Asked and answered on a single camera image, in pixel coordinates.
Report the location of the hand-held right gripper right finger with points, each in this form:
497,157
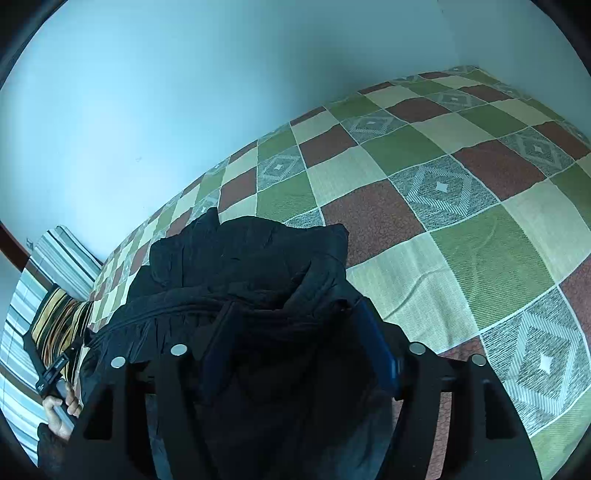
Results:
376,350

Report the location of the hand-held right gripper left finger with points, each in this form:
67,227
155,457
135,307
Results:
214,364

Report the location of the person's left forearm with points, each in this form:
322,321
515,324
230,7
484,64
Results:
48,445

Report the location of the person's left hand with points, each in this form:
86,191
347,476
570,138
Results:
57,422

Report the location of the grey white striped pillow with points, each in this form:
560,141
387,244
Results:
64,254

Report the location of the bed with checkered sheet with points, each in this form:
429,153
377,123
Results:
415,138

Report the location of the black quilted jacket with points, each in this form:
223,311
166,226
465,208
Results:
258,277

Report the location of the brown door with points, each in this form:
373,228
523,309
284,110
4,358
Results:
14,249

